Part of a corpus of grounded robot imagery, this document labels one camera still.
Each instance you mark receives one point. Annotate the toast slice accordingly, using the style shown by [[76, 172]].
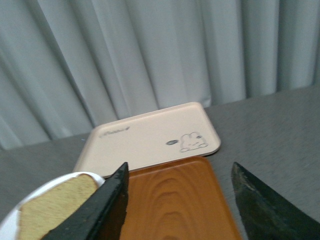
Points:
[[45, 212]]

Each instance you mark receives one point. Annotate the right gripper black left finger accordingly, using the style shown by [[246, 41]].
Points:
[[102, 216]]

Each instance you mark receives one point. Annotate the white curtain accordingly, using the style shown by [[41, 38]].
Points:
[[67, 66]]

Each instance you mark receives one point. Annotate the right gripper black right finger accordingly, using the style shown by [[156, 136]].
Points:
[[265, 214]]

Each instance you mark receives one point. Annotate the beige rabbit tray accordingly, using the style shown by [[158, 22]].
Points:
[[149, 139]]

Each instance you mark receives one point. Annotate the brown wooden tray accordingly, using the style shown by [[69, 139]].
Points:
[[178, 200]]

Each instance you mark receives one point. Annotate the white round plate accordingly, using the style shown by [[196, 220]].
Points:
[[9, 227]]

